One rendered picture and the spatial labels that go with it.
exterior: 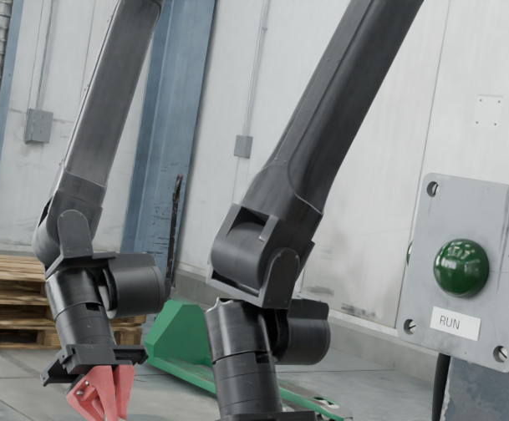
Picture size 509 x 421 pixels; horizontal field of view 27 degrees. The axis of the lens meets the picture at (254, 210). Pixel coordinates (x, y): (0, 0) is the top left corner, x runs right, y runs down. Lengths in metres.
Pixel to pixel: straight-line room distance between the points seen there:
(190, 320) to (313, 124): 5.34
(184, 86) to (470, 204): 8.63
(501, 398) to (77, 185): 0.72
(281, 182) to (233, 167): 7.96
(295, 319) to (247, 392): 0.10
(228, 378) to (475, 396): 0.40
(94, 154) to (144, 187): 8.24
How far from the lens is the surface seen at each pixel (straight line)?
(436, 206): 0.55
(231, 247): 0.95
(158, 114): 9.44
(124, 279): 1.19
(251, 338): 0.95
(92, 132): 1.25
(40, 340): 6.37
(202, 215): 9.17
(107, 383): 1.11
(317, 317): 1.02
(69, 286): 1.17
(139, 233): 9.49
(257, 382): 0.94
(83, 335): 1.14
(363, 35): 0.98
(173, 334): 6.20
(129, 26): 1.33
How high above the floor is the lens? 1.32
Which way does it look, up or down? 3 degrees down
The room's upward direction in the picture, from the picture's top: 9 degrees clockwise
